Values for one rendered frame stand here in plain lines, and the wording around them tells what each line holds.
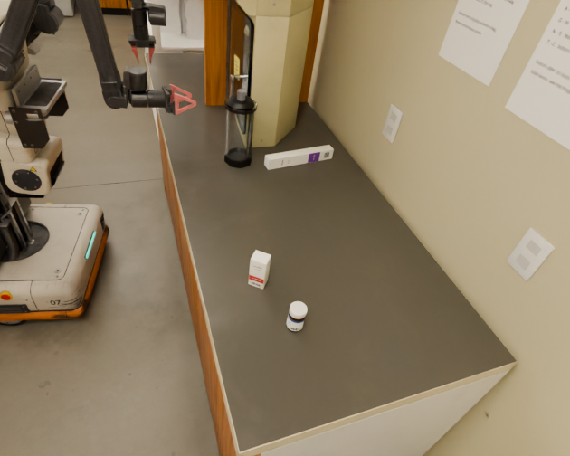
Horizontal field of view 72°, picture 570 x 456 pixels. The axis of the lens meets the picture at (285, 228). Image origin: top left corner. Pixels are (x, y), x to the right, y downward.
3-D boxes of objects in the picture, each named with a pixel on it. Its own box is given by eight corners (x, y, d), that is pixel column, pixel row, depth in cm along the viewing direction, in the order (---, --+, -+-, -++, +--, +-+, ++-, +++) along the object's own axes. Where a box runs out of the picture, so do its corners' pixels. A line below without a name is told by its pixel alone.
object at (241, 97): (256, 105, 136) (257, 87, 131) (251, 118, 129) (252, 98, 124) (230, 101, 136) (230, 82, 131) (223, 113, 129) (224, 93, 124)
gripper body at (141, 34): (156, 45, 157) (154, 25, 152) (128, 45, 154) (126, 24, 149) (154, 40, 161) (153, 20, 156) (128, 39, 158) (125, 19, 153)
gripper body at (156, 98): (167, 85, 137) (145, 84, 134) (171, 93, 129) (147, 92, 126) (168, 104, 140) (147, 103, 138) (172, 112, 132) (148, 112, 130)
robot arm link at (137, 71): (112, 93, 133) (108, 106, 127) (108, 60, 125) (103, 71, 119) (149, 97, 136) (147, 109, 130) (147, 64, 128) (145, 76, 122)
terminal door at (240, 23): (228, 99, 171) (231, -5, 144) (246, 136, 150) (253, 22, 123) (226, 99, 170) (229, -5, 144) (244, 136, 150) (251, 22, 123)
